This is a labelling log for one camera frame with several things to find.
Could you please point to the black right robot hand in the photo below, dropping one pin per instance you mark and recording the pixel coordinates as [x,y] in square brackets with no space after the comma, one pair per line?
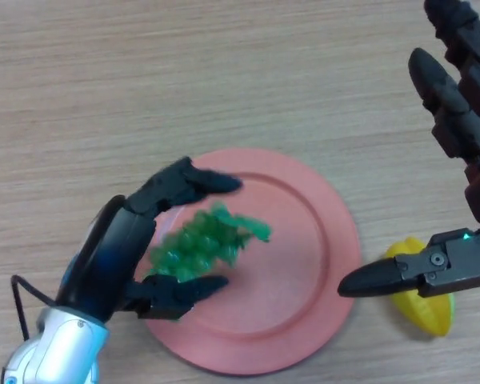
[460,120]

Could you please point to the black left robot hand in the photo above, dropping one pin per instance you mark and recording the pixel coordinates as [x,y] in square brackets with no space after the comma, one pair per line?
[116,256]

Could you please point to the green grape bunch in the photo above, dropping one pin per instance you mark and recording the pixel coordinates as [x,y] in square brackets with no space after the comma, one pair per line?
[208,244]

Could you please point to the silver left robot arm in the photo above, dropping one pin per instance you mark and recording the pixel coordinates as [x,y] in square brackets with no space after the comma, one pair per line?
[52,352]

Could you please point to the pink round plate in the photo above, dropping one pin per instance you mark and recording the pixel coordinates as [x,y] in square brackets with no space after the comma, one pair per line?
[288,264]

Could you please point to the yellow starfruit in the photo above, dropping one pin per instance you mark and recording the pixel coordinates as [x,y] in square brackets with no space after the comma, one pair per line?
[428,316]

